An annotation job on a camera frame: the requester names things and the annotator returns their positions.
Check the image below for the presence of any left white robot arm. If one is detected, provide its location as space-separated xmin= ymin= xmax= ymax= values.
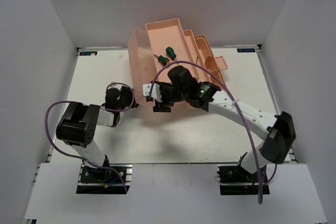
xmin=56 ymin=86 xmax=139 ymax=182

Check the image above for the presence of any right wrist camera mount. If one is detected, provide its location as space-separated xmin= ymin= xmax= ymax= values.
xmin=142 ymin=83 xmax=162 ymax=102

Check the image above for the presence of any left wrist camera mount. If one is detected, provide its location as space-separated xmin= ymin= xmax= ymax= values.
xmin=106 ymin=82 xmax=124 ymax=90

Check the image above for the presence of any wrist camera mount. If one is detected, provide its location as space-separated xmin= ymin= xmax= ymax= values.
xmin=106 ymin=82 xmax=124 ymax=90
xmin=142 ymin=83 xmax=162 ymax=102

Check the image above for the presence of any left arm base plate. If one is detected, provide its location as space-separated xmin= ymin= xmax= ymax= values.
xmin=76 ymin=165 xmax=132 ymax=195

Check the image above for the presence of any pink plastic toolbox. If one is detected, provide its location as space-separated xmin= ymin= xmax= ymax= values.
xmin=127 ymin=18 xmax=228 ymax=111

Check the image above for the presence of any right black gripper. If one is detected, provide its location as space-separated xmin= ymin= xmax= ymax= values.
xmin=154 ymin=82 xmax=188 ymax=113

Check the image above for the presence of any purple cable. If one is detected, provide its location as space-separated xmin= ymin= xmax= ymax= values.
xmin=45 ymin=82 xmax=136 ymax=193
xmin=149 ymin=60 xmax=278 ymax=205

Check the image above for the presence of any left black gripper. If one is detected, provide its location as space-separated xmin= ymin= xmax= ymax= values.
xmin=117 ymin=84 xmax=145 ymax=112

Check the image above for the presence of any stubby green grey screwdriver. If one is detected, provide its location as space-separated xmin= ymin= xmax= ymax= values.
xmin=165 ymin=47 xmax=177 ymax=60

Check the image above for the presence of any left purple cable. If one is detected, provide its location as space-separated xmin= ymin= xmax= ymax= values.
xmin=45 ymin=82 xmax=136 ymax=193

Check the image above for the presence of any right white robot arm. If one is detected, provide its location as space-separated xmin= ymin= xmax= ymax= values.
xmin=143 ymin=65 xmax=296 ymax=182

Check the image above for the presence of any stubby green orange screwdriver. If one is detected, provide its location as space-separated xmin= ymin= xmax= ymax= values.
xmin=154 ymin=54 xmax=170 ymax=66

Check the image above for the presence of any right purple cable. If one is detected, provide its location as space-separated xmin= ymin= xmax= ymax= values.
xmin=149 ymin=60 xmax=278 ymax=205

